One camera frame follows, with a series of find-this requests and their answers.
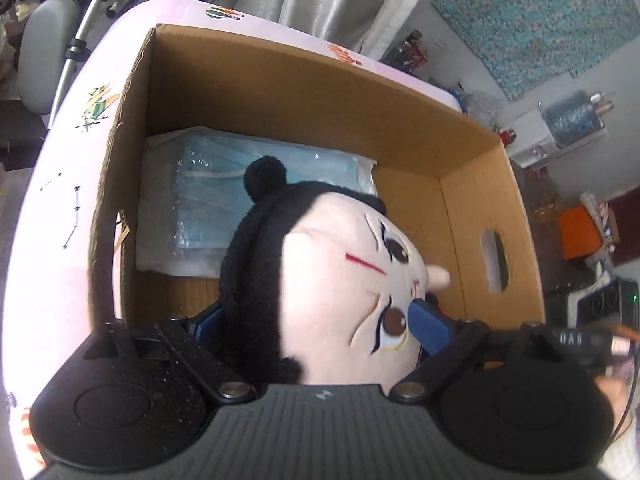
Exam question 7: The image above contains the silver wheelchair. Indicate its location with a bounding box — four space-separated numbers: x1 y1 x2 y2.
0 0 241 126

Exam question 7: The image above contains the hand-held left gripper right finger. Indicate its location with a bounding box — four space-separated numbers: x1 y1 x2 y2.
390 299 567 404

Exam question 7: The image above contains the teal floral wall cloth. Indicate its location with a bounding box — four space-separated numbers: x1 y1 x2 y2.
432 0 636 101

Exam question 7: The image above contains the person's right hand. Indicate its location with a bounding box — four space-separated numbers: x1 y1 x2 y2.
597 335 640 442

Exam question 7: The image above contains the pack of blue face masks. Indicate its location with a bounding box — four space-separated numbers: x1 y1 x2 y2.
136 125 378 278

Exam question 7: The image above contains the red packet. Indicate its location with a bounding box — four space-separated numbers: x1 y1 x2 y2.
402 42 429 69

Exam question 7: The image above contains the grey curtain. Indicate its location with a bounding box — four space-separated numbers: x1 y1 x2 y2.
195 0 456 61

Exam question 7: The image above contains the orange stool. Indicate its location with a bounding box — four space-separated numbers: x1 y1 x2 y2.
559 207 603 261

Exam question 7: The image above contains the black-haired plush doll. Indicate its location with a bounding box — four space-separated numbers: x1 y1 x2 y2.
220 156 451 386

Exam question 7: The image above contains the brown cardboard box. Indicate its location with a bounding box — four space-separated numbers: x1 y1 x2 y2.
90 24 546 327

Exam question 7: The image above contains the clear plastic bag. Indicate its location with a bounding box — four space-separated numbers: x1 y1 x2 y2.
462 90 503 126

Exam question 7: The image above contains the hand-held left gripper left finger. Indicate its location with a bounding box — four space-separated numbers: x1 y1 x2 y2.
82 302 258 405

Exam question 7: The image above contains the white water dispenser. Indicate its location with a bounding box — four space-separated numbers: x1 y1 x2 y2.
510 110 608 171

